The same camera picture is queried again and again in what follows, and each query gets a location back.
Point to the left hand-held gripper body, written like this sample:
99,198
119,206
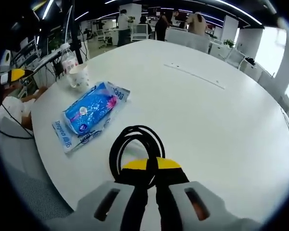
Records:
6,62

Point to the white paper cup leaf print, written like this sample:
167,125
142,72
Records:
80,77

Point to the white side desk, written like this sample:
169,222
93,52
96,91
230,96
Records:
43,60

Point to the black bag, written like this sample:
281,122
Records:
250,60

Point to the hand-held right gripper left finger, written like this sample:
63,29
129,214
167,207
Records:
135,192

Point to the potted green plant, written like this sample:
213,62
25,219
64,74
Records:
228,43

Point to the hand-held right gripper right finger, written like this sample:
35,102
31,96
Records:
168,192

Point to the white mesh office chair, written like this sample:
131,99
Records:
142,32
233,57

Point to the blue tissue pack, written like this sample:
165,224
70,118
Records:
91,108

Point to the clear plastic water bottle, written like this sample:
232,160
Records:
68,60

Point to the white tabletop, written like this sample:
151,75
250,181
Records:
207,120

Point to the white blue wipes packet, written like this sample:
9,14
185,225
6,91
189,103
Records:
65,142

